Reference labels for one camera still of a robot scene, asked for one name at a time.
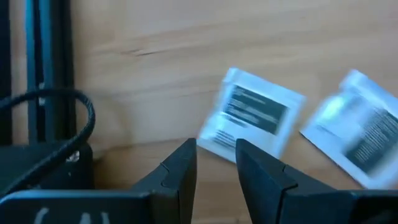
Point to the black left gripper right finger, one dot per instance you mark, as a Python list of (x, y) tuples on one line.
[(295, 202)]

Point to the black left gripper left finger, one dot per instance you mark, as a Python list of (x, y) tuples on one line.
[(140, 207)]

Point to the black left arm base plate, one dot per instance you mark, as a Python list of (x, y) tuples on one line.
[(28, 161)]

